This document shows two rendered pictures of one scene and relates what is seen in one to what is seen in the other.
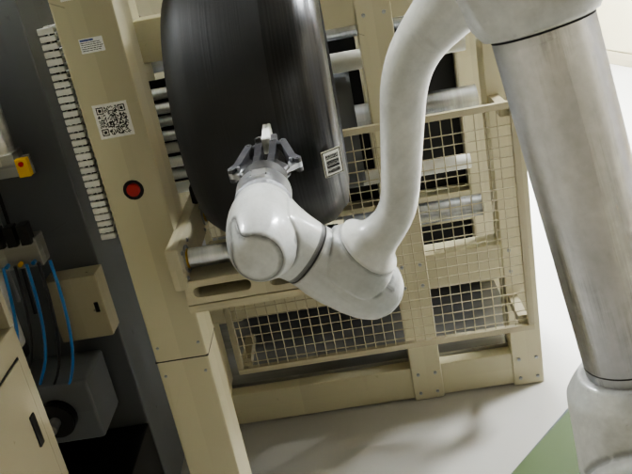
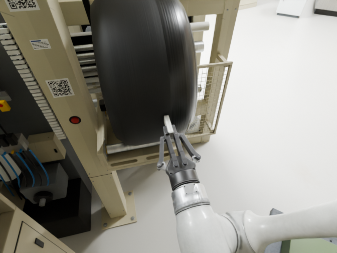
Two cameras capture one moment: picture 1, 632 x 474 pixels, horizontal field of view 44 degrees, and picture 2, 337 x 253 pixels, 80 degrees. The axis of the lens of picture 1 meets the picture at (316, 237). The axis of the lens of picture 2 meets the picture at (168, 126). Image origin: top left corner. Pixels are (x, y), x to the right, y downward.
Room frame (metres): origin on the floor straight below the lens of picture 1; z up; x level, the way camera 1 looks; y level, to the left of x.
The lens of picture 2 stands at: (0.97, 0.19, 1.64)
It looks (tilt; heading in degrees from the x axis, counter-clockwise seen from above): 45 degrees down; 342
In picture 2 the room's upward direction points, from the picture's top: straight up
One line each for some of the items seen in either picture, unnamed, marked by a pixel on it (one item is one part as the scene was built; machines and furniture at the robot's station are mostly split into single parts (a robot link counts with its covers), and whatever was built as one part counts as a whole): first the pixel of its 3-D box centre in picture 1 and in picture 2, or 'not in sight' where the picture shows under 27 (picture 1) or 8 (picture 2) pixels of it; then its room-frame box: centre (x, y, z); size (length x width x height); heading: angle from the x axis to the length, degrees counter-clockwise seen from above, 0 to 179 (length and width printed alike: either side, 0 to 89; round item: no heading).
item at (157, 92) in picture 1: (182, 134); (88, 66); (2.14, 0.31, 1.05); 0.20 x 0.15 x 0.30; 86
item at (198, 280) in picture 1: (265, 273); (142, 151); (1.60, 0.12, 0.83); 0.36 x 0.09 x 0.06; 86
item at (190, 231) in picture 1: (190, 235); (102, 129); (1.76, 0.29, 0.90); 0.40 x 0.03 x 0.10; 176
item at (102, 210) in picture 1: (83, 135); (40, 92); (1.72, 0.46, 1.19); 0.05 x 0.04 x 0.48; 176
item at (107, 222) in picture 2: not in sight; (118, 208); (1.74, 0.37, 0.01); 0.27 x 0.27 x 0.02; 86
